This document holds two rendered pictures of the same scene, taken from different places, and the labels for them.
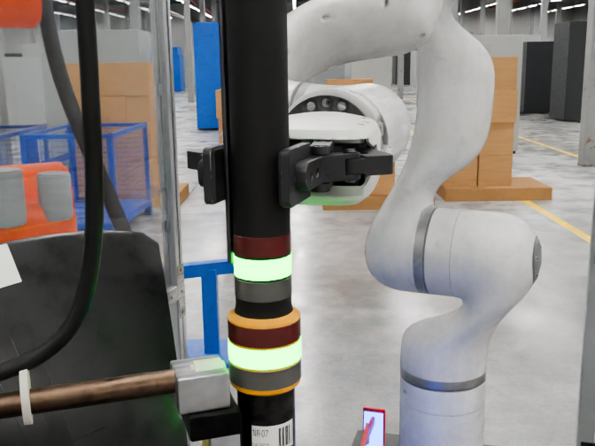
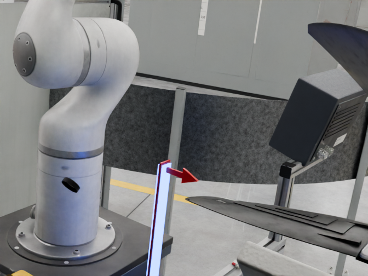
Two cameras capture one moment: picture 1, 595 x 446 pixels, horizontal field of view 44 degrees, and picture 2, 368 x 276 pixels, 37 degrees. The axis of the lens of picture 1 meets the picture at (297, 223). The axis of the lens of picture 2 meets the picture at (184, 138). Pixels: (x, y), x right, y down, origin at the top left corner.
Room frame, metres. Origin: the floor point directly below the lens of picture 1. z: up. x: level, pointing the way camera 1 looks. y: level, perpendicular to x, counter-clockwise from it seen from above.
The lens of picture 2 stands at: (0.50, 0.67, 1.48)
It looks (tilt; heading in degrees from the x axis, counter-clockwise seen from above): 18 degrees down; 286
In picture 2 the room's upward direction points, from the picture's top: 7 degrees clockwise
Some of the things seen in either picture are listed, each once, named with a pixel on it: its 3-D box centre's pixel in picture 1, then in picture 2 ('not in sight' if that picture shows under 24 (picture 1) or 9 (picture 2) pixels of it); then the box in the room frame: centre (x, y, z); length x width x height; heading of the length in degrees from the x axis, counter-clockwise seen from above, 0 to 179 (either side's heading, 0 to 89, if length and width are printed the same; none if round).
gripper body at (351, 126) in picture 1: (310, 151); not in sight; (0.51, -0.01, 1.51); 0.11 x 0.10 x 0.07; 163
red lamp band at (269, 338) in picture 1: (264, 325); not in sight; (0.41, 0.02, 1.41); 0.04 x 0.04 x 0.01
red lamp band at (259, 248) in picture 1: (262, 241); not in sight; (0.41, 0.02, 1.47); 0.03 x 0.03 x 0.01
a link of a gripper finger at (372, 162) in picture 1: (348, 158); not in sight; (0.47, -0.03, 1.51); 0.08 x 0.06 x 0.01; 42
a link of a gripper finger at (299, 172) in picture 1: (322, 171); not in sight; (0.41, -0.01, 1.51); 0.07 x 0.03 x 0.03; 163
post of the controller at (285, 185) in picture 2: not in sight; (282, 202); (0.60, -0.59, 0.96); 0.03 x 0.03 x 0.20; 73
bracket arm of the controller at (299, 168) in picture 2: not in sight; (305, 161); (0.57, -0.69, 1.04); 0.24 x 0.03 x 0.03; 73
